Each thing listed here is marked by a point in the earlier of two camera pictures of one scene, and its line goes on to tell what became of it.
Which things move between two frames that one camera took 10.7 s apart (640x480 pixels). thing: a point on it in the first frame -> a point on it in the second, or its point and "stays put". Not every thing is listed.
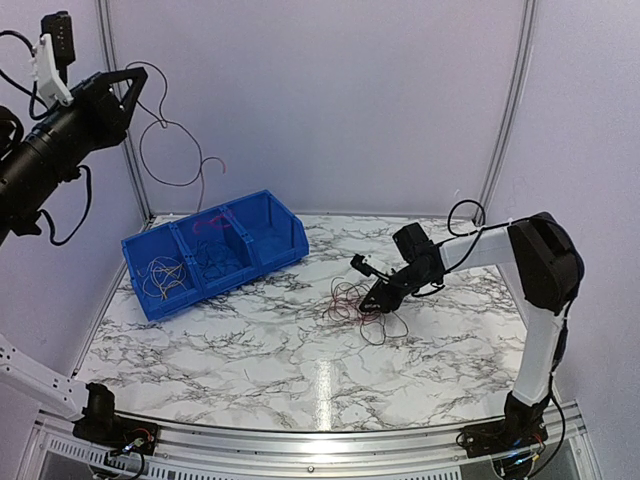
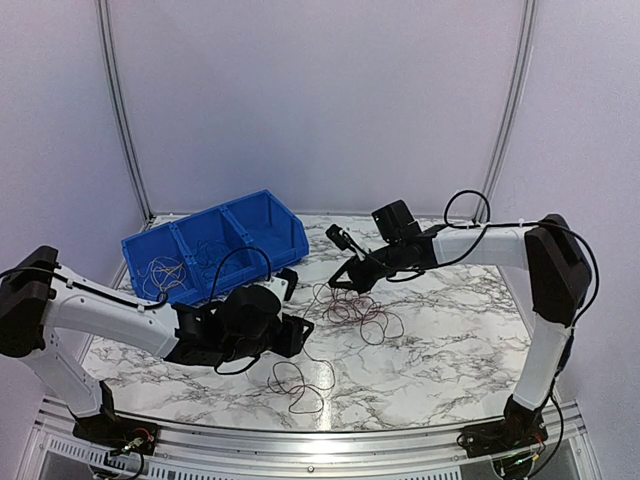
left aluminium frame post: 108,41 stays put
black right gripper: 382,296 -> 362,282
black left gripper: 110,116 -> 292,342
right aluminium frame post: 523,67 stays put
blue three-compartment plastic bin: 187,260 stays put
